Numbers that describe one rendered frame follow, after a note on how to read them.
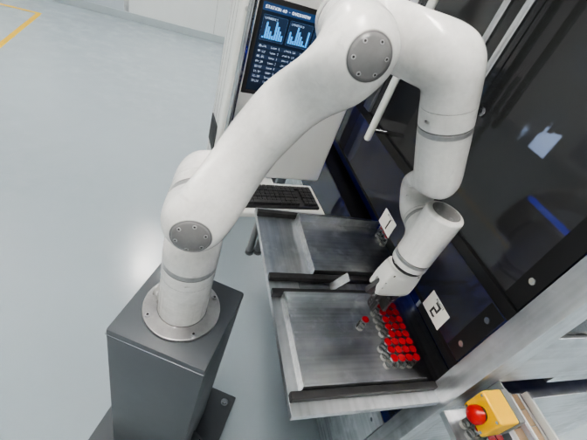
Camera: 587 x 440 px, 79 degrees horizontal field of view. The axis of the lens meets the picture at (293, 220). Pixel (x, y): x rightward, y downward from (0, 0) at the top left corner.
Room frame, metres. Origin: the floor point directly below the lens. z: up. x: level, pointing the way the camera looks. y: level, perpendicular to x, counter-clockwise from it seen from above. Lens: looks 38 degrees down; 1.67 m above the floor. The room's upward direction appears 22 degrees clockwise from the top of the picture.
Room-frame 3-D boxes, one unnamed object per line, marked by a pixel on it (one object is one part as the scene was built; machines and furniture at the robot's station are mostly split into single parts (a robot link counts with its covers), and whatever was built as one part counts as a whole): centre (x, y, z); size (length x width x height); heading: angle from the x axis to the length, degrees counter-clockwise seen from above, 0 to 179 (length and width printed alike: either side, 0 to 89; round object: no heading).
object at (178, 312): (0.52, 0.18, 0.95); 0.19 x 0.19 x 0.18
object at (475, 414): (0.46, -0.53, 0.99); 0.04 x 0.04 x 0.04; 25
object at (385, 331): (0.65, -0.36, 0.90); 0.18 x 0.02 x 0.05; 25
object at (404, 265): (0.65, -0.29, 1.18); 0.09 x 0.08 x 0.03; 115
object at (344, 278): (0.74, -0.15, 0.91); 0.14 x 0.03 x 0.06; 114
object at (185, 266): (0.55, 0.19, 1.16); 0.19 x 0.12 x 0.24; 16
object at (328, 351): (0.60, -0.26, 0.90); 0.34 x 0.26 x 0.04; 115
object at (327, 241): (0.96, -0.21, 0.90); 0.34 x 0.26 x 0.04; 115
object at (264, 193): (1.18, 0.12, 0.82); 0.40 x 0.14 x 0.02; 121
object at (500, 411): (0.48, -0.57, 1.00); 0.08 x 0.07 x 0.07; 115
